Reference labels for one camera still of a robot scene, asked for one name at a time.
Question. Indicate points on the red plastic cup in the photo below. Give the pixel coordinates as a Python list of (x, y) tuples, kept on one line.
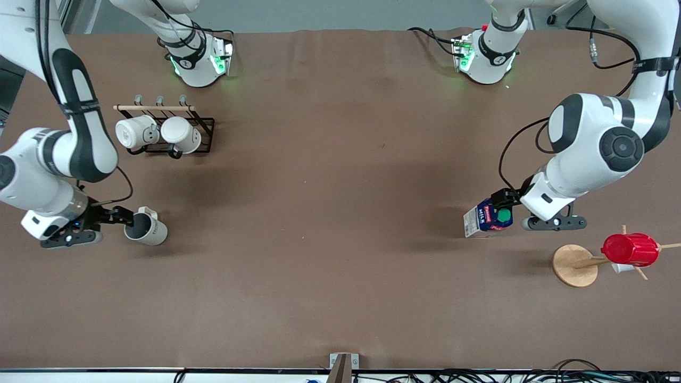
[(630, 250)]

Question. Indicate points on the wooden mug tree stand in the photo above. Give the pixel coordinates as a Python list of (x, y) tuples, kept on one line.
[(572, 266)]

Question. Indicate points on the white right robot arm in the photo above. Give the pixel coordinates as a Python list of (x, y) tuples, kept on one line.
[(80, 133)]

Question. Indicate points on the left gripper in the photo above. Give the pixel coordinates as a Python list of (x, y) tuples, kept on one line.
[(512, 197)]

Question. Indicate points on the small white cup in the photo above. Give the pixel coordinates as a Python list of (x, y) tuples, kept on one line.
[(621, 268)]

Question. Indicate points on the brown bar under bracket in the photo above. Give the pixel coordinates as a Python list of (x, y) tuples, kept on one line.
[(340, 372)]

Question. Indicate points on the white ceramic mug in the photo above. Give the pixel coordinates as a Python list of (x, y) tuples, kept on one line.
[(133, 132), (181, 133)]

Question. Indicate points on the beige ceramic mug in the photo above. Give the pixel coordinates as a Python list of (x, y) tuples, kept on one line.
[(154, 234)]

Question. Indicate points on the blue milk carton green cap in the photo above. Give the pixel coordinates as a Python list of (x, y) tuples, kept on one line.
[(479, 221)]

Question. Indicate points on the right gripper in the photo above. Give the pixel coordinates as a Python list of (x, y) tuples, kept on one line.
[(97, 215)]

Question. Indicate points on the brown table cover sheet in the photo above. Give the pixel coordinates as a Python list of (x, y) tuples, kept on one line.
[(319, 292)]

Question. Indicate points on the metal table edge bracket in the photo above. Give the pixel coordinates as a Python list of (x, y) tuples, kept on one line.
[(354, 360)]

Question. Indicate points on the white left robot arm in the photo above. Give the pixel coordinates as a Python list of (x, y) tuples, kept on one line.
[(585, 138)]

